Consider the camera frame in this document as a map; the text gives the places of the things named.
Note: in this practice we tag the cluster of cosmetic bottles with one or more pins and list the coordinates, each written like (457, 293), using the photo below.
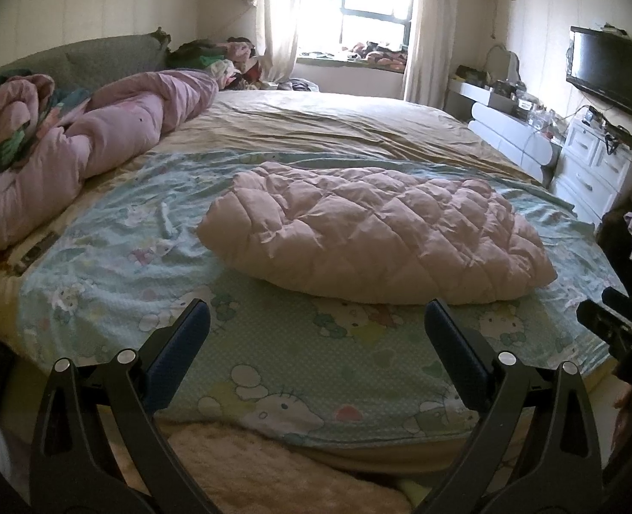
(530, 110)

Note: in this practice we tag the white vanity desk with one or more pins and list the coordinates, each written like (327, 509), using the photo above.
(508, 134)

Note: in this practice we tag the black television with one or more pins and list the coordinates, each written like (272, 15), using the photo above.
(607, 69)

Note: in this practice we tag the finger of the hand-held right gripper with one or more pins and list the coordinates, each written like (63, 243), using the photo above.
(624, 305)
(599, 324)

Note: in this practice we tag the pink duvet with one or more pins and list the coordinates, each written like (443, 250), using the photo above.
(107, 128)

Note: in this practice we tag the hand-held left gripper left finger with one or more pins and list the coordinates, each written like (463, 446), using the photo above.
(177, 350)

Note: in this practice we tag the round bed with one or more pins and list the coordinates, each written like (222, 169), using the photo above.
(294, 364)

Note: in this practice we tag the dark chair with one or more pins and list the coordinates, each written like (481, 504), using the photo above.
(613, 246)

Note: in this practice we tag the small black device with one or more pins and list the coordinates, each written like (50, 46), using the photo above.
(595, 115)

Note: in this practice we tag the white curtain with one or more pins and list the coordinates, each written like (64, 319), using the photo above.
(428, 37)
(276, 21)

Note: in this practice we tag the pink quilted jacket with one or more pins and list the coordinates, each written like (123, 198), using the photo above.
(375, 225)

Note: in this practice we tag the cream fluffy rug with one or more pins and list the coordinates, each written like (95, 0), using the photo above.
(294, 482)

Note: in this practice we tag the small clothes heap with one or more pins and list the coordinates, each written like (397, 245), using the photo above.
(299, 84)

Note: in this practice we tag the white dresser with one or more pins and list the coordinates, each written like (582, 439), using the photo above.
(594, 171)

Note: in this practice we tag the beige bed sheet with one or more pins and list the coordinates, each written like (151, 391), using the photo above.
(348, 123)

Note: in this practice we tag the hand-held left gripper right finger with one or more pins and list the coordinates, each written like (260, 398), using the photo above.
(455, 353)

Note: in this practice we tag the blue cartoon printed sheet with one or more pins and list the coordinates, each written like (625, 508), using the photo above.
(294, 375)

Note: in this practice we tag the clothes on window sill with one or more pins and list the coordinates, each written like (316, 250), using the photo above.
(375, 53)

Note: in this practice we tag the pile of clothes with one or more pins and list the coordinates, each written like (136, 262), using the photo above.
(203, 56)

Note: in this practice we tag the vanity mirror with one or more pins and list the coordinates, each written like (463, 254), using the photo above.
(503, 64)

